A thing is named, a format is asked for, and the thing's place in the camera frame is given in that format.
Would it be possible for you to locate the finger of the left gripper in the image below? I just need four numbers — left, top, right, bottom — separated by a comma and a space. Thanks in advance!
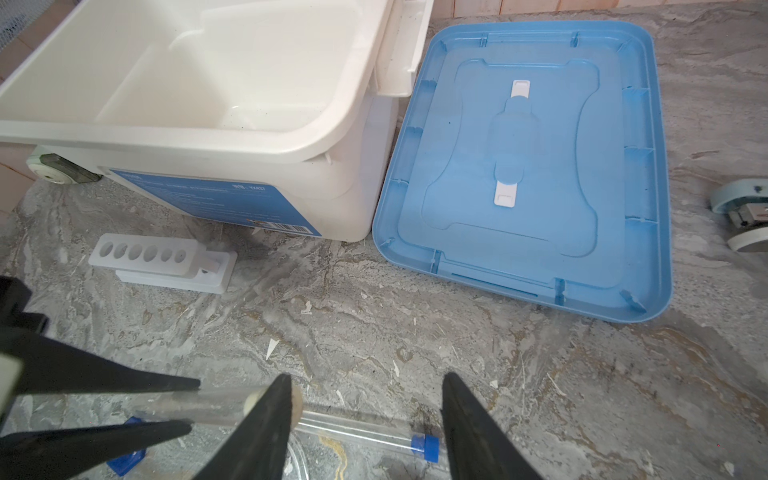
1, 420, 192, 479
1, 327, 201, 395

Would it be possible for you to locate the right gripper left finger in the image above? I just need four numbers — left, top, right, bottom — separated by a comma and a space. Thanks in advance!
195, 374, 293, 479

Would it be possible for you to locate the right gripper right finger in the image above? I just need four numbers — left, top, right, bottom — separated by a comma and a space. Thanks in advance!
442, 372, 541, 479

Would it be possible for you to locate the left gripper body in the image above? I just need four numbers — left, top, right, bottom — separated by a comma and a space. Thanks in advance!
0, 275, 49, 415

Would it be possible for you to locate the blue capped test tube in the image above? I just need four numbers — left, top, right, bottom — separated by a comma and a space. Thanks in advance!
296, 409, 448, 468

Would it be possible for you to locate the white test tube rack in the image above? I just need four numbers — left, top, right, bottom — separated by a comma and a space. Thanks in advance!
88, 233, 237, 294

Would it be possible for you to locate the green white pencil sharpener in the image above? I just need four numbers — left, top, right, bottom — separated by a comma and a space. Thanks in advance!
26, 153, 103, 185

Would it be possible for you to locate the blue plastic bin lid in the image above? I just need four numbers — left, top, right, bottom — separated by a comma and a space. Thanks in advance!
372, 20, 673, 323

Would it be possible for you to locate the white plastic storage bin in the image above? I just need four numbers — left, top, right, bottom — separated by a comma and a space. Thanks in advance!
1, 1, 433, 242

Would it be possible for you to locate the grey stapler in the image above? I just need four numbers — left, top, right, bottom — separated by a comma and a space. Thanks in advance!
709, 178, 767, 253

